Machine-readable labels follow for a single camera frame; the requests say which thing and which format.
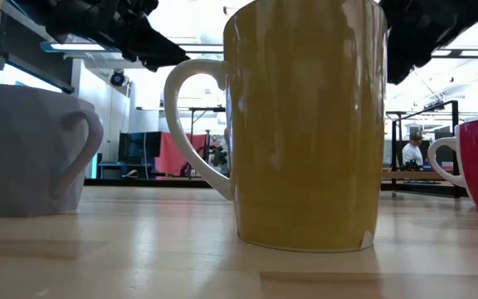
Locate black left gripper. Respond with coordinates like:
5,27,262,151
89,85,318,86
14,0,191,73

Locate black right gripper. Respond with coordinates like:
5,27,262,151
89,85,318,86
379,0,478,86

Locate yellow mug white handle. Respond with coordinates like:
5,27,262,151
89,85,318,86
163,0,389,253

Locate grey-blue faceted mug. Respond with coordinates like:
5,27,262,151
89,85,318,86
0,84,105,218

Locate black metal workbench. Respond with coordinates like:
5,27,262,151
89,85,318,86
136,105,227,179

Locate person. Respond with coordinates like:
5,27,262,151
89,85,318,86
402,131,425,169

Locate black metal wooden mug rack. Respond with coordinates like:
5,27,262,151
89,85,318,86
382,100,471,199

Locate dark cabinet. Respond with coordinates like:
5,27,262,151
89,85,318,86
118,131,163,178

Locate red cloth partition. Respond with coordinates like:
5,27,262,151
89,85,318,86
154,132,207,178

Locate large framed window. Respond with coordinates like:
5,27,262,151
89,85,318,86
0,61,65,94

